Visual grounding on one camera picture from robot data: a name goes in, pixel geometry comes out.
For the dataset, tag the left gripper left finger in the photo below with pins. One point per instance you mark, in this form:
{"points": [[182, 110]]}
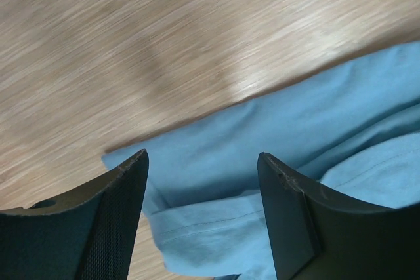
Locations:
{"points": [[85, 233]]}

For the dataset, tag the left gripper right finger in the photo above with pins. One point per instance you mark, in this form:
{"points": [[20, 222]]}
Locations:
{"points": [[316, 232]]}

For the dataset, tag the grey-blue t shirt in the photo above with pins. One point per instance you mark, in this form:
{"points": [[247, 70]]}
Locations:
{"points": [[354, 128]]}

